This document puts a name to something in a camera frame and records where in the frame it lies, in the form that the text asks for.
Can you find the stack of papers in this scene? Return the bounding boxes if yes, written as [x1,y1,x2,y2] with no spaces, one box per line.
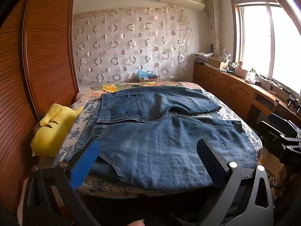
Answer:
[193,52,215,63]

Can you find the white jug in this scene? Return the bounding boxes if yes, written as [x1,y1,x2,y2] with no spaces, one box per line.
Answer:
[235,61,244,77]

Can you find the wooden cabinet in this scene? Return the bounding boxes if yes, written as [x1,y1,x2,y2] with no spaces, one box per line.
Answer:
[193,61,301,124]

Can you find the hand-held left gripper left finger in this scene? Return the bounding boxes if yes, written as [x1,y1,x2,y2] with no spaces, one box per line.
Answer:
[22,139,101,226]

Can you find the blue item on box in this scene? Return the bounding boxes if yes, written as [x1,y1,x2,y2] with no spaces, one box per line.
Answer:
[137,70,160,82]

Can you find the pale window curtain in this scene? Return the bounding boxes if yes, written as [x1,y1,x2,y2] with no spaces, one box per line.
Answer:
[206,0,222,55]

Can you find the circle patterned wall curtain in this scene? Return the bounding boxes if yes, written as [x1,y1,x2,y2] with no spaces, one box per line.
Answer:
[74,6,193,83]

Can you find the yellow plush toy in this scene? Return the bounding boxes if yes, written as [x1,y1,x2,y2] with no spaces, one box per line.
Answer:
[31,104,84,158]

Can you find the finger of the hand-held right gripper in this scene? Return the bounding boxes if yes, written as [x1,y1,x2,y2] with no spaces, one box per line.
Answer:
[268,113,301,133]
[257,121,286,144]

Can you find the blue denim pants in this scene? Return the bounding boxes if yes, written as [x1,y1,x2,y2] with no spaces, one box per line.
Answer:
[73,86,258,191]

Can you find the open cardboard box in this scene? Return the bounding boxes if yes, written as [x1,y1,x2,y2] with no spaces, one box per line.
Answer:
[206,57,228,69]

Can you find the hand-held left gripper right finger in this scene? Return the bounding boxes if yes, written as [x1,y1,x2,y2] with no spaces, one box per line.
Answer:
[196,138,275,226]

